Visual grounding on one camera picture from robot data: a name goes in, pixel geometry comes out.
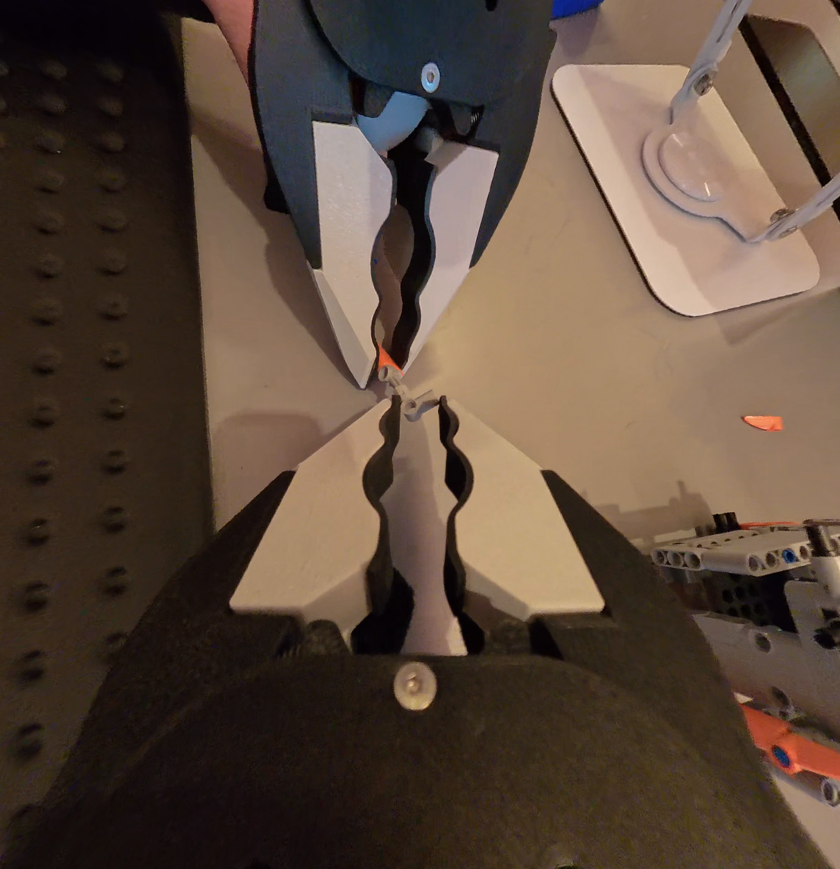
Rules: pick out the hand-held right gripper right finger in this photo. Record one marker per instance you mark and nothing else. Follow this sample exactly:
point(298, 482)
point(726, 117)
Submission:
point(522, 543)

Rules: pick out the black dimpled panel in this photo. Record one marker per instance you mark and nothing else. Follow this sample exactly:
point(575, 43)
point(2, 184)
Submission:
point(87, 339)

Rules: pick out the grey plastic pin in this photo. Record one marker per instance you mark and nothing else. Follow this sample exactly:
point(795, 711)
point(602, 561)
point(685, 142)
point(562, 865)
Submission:
point(389, 375)

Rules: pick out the white book stand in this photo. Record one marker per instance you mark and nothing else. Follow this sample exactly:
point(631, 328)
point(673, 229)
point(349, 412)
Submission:
point(630, 170)

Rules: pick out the toy building-block model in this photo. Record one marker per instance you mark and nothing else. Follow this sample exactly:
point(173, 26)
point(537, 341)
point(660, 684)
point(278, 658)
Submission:
point(732, 563)

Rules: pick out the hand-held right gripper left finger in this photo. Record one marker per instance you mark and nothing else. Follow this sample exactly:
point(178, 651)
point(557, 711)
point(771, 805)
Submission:
point(311, 543)

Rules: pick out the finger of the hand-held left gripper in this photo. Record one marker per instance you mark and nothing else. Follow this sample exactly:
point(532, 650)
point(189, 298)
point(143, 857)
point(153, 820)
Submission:
point(461, 224)
point(345, 224)

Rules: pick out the blue plastic bin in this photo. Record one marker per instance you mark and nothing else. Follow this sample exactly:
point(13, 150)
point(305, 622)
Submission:
point(573, 5)

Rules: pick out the person's left hand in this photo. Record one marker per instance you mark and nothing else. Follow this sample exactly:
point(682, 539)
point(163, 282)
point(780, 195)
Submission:
point(238, 27)

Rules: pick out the grey plastic connector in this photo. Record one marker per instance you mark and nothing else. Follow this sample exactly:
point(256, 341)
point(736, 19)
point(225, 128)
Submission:
point(412, 407)

